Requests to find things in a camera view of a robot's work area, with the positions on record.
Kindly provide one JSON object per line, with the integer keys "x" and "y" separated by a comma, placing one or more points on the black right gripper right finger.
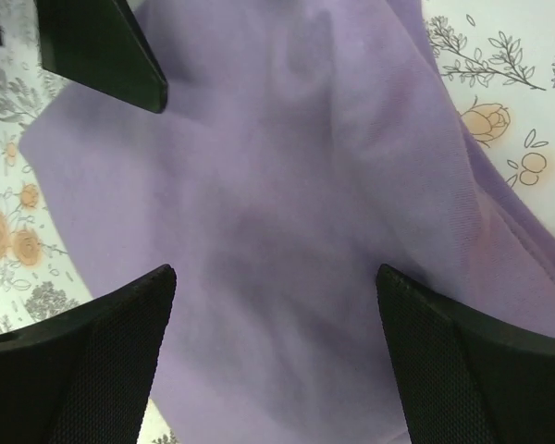
{"x": 464, "y": 376}

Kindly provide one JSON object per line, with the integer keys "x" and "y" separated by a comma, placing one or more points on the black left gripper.
{"x": 100, "y": 44}

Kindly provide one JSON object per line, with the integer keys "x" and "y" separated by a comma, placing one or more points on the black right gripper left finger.
{"x": 85, "y": 376}

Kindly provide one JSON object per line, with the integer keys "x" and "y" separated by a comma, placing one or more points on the lilac purple t shirt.
{"x": 304, "y": 144}

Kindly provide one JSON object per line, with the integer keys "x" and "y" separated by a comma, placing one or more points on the floral patterned table cloth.
{"x": 496, "y": 60}

